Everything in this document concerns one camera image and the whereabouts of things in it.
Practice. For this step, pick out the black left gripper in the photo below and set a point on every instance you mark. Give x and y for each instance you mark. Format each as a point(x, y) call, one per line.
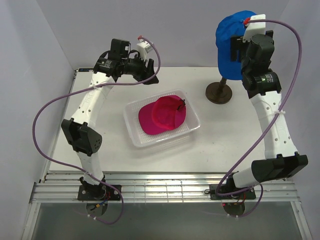
point(145, 73)

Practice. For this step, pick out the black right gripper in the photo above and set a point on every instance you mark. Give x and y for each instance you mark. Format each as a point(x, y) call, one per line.
point(236, 43)

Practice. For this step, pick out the blue baseball cap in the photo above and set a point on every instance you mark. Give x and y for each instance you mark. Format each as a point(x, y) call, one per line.
point(230, 26)

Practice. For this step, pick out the pink baseball cap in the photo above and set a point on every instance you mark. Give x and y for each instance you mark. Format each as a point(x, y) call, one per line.
point(165, 114)

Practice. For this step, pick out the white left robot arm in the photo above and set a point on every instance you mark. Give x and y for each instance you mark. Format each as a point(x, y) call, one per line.
point(79, 130)

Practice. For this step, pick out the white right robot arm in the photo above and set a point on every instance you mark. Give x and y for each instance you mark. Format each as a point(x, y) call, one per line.
point(281, 157)

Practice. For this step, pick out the white plastic basket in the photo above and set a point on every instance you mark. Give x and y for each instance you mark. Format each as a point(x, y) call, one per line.
point(140, 139)

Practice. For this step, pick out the small label sticker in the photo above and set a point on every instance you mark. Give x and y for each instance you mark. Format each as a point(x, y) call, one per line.
point(84, 70)

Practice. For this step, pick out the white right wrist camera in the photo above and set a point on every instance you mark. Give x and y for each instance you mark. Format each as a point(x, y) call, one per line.
point(255, 28)

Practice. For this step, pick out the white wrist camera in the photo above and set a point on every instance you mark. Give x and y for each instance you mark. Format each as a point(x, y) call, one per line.
point(255, 28)
point(143, 47)

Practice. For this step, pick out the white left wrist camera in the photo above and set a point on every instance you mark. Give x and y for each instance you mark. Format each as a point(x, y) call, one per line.
point(143, 47)

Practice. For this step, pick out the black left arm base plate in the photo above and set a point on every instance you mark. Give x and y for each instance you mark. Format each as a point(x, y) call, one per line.
point(109, 194)

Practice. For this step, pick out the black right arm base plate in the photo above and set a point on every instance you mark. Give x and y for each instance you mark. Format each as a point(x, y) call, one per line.
point(230, 193)

